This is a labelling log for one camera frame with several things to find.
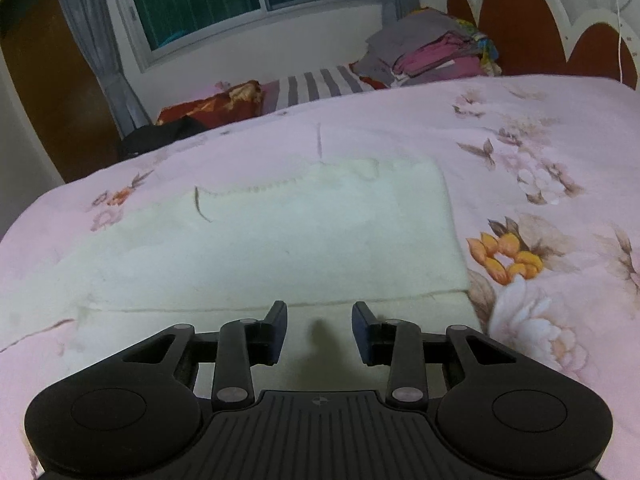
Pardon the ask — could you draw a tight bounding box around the long grey curtain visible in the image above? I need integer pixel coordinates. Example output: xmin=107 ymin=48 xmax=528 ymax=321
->
xmin=47 ymin=0 xmax=153 ymax=137

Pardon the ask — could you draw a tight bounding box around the white framed window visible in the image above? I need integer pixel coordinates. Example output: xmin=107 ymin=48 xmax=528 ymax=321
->
xmin=107 ymin=0 xmax=397 ymax=70

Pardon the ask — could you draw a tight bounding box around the white cable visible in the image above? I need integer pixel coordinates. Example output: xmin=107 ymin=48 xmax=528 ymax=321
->
xmin=612 ymin=0 xmax=629 ymax=84

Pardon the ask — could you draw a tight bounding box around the red floral pillow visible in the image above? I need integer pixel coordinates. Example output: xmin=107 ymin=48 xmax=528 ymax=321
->
xmin=155 ymin=80 xmax=264 ymax=128

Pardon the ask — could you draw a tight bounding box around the grey striped cloth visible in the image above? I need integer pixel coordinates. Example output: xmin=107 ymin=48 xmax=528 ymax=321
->
xmin=262 ymin=65 xmax=377 ymax=109

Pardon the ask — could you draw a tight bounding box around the red and white headboard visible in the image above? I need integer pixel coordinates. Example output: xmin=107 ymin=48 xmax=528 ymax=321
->
xmin=445 ymin=0 xmax=640 ymax=86

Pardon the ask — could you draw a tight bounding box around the pile of folded clothes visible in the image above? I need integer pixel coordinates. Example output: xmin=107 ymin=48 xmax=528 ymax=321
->
xmin=350 ymin=7 xmax=503 ymax=89

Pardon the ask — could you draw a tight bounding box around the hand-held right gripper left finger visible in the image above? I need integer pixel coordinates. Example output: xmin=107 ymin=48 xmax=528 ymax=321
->
xmin=121 ymin=301 xmax=289 ymax=412

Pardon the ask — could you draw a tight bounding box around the pink floral blanket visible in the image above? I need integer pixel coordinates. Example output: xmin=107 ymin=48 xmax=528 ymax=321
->
xmin=0 ymin=74 xmax=640 ymax=480

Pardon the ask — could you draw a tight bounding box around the brown wooden door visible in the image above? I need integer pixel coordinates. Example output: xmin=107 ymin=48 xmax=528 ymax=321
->
xmin=0 ymin=0 xmax=122 ymax=184

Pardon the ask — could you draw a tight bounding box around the black cloth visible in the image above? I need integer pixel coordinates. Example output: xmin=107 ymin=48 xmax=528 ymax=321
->
xmin=118 ymin=116 xmax=207 ymax=159

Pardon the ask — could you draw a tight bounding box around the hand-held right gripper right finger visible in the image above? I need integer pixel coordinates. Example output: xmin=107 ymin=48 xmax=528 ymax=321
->
xmin=351 ymin=301 xmax=519 ymax=406

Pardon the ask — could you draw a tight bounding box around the white towel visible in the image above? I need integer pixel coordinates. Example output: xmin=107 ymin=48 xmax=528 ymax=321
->
xmin=0 ymin=156 xmax=485 ymax=401

